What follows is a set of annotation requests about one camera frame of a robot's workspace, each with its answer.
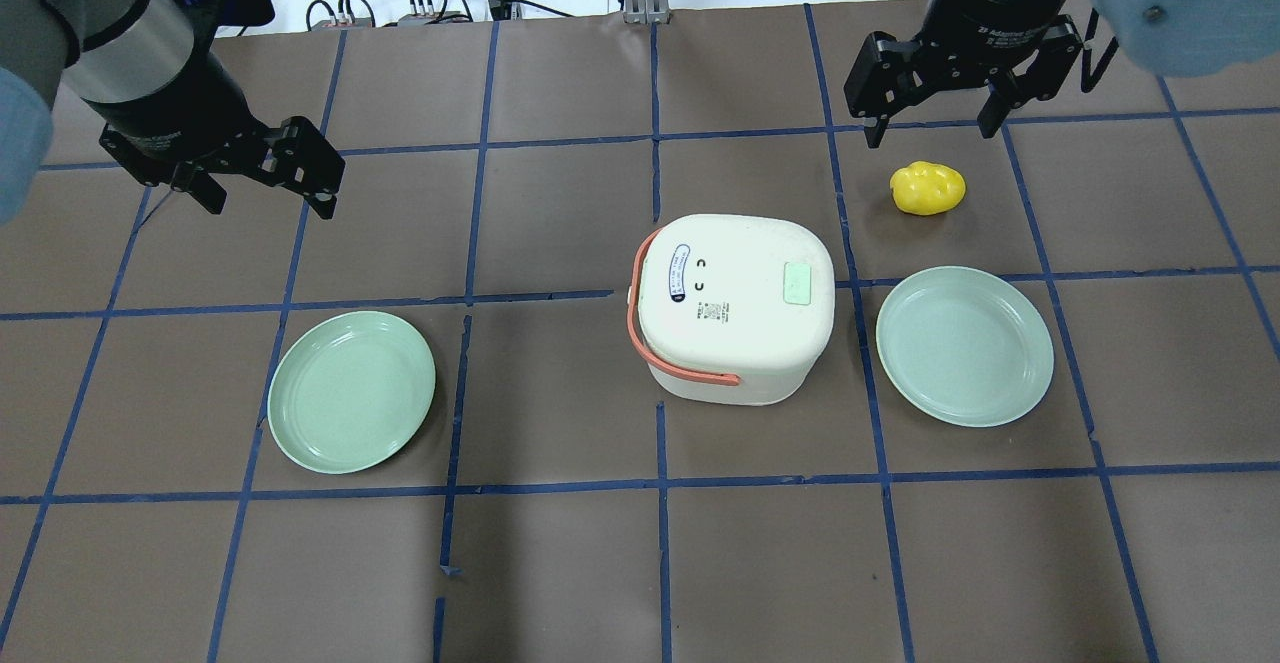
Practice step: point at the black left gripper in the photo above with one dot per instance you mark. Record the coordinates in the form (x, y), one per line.
(182, 101)

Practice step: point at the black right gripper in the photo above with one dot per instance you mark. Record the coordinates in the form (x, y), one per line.
(990, 9)

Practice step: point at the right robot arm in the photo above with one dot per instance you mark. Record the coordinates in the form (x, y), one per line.
(1171, 38)

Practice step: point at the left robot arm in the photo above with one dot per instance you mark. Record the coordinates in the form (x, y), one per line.
(44, 39)

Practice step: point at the white rice cooker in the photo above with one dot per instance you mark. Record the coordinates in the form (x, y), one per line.
(731, 309)

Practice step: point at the yellow bell pepper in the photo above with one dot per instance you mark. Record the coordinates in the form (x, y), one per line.
(926, 189)

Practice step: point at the left green plate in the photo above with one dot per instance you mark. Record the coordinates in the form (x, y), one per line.
(351, 392)

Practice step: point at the green plate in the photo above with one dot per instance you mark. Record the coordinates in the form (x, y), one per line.
(965, 347)
(351, 392)

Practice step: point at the right green plate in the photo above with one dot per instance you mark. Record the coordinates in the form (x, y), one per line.
(965, 347)

